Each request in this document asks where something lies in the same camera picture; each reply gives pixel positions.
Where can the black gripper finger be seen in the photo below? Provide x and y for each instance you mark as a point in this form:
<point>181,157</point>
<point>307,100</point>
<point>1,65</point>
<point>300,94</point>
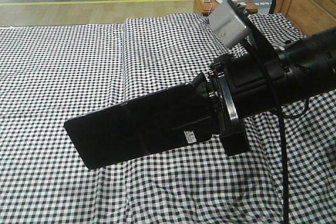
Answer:
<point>204,124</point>
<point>200,84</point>

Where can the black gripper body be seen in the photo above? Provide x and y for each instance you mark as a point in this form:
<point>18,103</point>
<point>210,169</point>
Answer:
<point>239,89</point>

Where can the black foldable smartphone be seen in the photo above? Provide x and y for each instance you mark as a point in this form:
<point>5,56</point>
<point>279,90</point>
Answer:
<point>137,127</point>

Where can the checkered duvet on bed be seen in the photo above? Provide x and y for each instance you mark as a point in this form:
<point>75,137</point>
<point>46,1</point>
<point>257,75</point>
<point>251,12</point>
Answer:
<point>199,183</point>

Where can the wooden headboard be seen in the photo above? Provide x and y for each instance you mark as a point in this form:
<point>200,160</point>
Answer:
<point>309,16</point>

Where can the black white checkered bedsheet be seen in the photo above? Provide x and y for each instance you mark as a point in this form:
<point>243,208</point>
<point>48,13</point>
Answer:
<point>48,75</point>

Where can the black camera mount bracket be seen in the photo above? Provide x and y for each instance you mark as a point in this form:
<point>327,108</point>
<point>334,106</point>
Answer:
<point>259,46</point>

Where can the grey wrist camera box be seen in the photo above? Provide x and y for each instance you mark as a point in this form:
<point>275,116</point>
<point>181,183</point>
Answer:
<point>226,23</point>

